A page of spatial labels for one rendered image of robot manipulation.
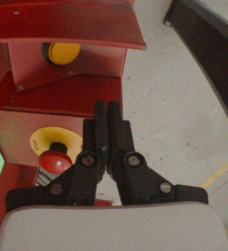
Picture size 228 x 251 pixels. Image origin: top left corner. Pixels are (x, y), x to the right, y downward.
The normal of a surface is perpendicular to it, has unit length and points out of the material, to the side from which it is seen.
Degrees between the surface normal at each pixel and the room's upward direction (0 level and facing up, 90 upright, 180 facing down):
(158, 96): 0
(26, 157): 0
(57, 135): 0
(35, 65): 35
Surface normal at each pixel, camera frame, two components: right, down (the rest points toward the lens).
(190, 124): 0.00, 0.71
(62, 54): 0.56, 0.64
